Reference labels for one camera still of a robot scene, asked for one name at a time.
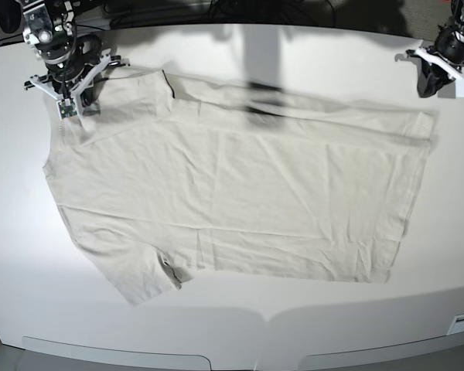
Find white T-shirt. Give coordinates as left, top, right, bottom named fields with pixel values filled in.
left=43, top=70, right=436, bottom=305

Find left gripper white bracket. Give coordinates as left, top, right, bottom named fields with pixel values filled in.
left=402, top=26, right=464, bottom=97

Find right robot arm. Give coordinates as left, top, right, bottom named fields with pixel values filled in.
left=19, top=1, right=130, bottom=119

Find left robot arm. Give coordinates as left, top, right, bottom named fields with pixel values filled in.
left=405, top=1, right=464, bottom=98

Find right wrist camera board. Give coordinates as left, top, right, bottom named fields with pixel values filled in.
left=56, top=98, right=78, bottom=120

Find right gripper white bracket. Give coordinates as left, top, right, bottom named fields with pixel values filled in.
left=24, top=34, right=130, bottom=112

